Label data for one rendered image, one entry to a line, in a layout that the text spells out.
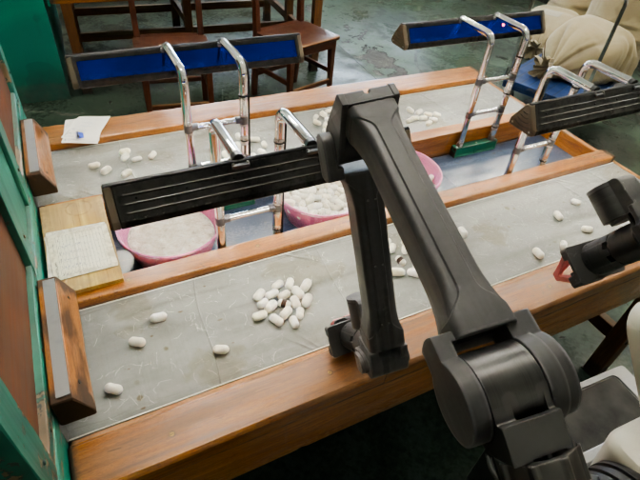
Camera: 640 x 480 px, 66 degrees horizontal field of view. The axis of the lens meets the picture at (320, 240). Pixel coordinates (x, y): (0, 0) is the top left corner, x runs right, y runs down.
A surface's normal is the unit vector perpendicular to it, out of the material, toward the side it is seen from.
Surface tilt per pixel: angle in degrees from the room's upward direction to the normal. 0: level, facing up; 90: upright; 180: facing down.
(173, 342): 0
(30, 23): 90
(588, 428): 0
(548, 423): 38
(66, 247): 0
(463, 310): 17
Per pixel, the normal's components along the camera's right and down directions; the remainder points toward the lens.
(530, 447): 0.13, -0.16
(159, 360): 0.08, -0.74
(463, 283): 0.01, -0.52
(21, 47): 0.40, 0.64
